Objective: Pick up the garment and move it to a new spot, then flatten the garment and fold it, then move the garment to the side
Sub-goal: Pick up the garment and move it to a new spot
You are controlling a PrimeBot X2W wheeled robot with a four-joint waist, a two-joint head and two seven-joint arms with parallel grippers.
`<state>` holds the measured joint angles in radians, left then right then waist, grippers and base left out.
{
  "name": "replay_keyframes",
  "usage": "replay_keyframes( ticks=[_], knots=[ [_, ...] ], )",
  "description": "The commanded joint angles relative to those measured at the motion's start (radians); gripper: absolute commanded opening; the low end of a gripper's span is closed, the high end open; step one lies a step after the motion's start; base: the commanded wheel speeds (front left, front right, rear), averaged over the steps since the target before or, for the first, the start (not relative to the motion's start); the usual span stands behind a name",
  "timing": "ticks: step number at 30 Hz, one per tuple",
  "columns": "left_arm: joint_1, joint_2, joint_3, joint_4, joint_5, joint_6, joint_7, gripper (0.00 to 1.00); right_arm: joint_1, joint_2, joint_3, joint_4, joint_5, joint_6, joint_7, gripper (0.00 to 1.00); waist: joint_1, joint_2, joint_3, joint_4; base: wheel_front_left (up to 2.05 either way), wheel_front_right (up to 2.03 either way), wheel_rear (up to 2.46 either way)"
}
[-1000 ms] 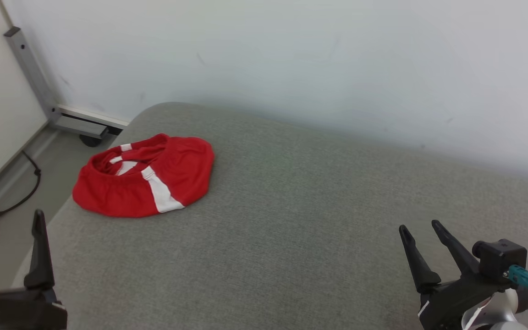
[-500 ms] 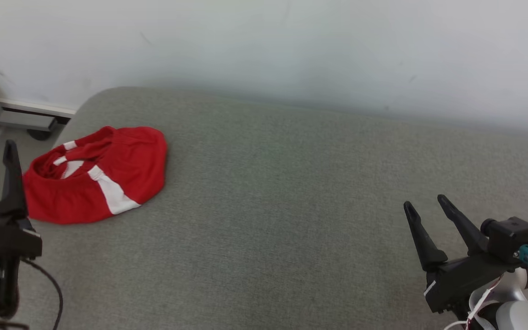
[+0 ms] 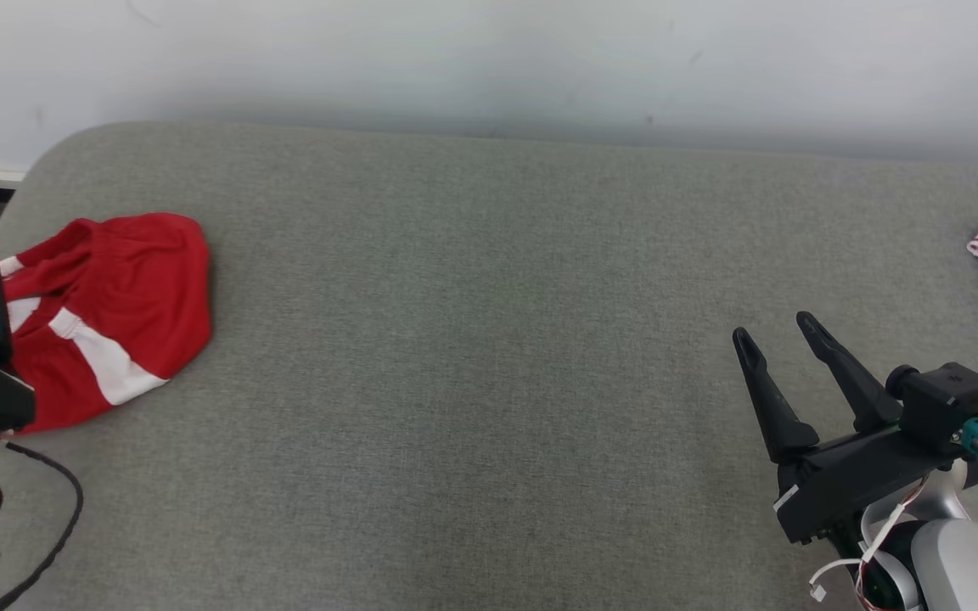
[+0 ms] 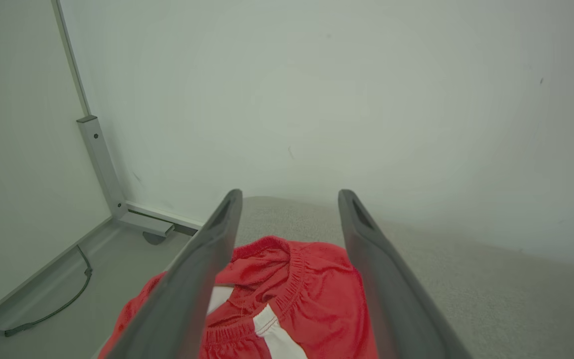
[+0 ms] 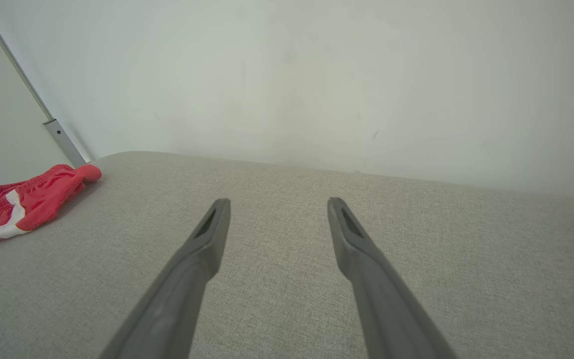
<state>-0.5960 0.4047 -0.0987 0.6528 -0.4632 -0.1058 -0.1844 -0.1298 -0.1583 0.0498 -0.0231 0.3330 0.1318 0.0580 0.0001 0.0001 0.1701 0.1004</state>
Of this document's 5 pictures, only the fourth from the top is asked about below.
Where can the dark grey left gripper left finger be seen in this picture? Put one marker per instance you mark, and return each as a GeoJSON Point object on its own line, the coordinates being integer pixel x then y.
{"type": "Point", "coordinates": [182, 299]}

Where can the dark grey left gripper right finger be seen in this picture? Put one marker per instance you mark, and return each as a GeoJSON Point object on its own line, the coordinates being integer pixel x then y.
{"type": "Point", "coordinates": [401, 309]}

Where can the red basketball shorts white stripe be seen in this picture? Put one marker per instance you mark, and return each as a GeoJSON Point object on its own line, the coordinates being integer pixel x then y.
{"type": "Point", "coordinates": [322, 299]}

